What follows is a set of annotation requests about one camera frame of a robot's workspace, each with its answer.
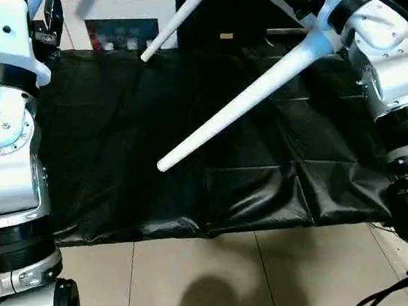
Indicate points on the white ceramic jar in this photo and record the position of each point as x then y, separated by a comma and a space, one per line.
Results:
130, 43

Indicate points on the white glass-door cabinet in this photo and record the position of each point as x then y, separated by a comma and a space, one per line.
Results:
120, 19

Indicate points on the black metal table frame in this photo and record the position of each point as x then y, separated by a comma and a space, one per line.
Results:
404, 285

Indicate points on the black glossy mat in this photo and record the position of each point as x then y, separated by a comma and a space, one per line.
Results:
152, 147

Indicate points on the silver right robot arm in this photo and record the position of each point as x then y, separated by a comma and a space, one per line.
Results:
388, 68

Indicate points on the small tan box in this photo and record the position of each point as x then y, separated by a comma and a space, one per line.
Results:
226, 36

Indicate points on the small white ceramic cup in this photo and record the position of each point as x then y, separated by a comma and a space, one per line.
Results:
151, 43

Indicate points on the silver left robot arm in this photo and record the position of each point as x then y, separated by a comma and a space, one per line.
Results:
3, 152

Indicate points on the black television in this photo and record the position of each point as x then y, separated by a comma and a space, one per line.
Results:
286, 31

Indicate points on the red white ceramic figure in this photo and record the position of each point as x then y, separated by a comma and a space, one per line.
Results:
97, 43

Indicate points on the white plastic table leg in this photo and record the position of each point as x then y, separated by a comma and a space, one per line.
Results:
182, 16
249, 100

